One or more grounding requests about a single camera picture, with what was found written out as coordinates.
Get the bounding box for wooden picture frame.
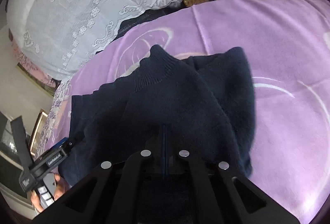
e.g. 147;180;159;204
28;109;48;158

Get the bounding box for purple printed blanket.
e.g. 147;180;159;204
57;0;329;223

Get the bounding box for pink floral cloth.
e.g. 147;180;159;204
8;30;60;88

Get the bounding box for purple floral bedsheet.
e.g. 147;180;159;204
36;80;71;157

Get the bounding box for person left hand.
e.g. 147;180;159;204
30;173;70;213

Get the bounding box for navy blue knit cardigan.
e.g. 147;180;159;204
58;45;256;185

